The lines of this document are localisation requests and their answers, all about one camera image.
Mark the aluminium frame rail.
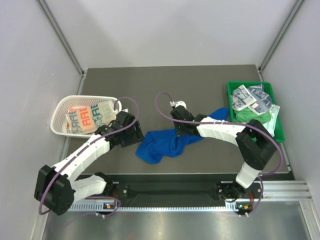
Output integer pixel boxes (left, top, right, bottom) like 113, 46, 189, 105
262, 180, 312, 202

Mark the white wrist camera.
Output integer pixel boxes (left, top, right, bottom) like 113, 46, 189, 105
169, 100, 187, 109
114, 105, 129, 115

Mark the right aluminium corner post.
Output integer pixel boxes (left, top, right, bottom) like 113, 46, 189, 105
257, 0, 305, 75

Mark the green towel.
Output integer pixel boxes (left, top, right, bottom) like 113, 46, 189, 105
234, 108, 272, 124

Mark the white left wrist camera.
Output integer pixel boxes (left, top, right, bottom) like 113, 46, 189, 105
114, 105, 129, 115

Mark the green plastic bin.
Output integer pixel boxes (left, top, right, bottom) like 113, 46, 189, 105
226, 81, 285, 143

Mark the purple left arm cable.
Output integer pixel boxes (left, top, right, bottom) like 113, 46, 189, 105
37, 96, 140, 219

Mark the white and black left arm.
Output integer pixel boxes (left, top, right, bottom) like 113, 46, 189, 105
34, 111, 144, 216

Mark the left aluminium corner post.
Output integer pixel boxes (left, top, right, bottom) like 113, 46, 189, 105
34, 0, 86, 77

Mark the aluminium corner post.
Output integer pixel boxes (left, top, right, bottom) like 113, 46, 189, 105
34, 0, 86, 77
257, 0, 305, 75

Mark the folded patterned letter towel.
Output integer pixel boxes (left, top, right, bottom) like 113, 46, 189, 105
65, 100, 116, 134

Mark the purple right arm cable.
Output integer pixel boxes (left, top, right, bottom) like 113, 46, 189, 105
154, 91, 286, 218

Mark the white plastic basket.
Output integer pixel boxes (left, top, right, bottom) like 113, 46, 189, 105
50, 95, 118, 139

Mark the grey slotted cable duct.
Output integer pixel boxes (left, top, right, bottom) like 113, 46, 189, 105
68, 201, 239, 212

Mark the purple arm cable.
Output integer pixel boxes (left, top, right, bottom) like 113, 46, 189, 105
154, 91, 286, 218
37, 96, 140, 219

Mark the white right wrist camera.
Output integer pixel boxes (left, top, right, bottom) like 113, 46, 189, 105
169, 100, 187, 109

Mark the blue white patterned towel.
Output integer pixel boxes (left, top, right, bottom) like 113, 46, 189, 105
231, 84, 274, 116

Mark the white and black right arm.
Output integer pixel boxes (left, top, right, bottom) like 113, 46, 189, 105
170, 101, 277, 198

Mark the pale mint towel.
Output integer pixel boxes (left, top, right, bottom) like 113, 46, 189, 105
263, 104, 280, 137

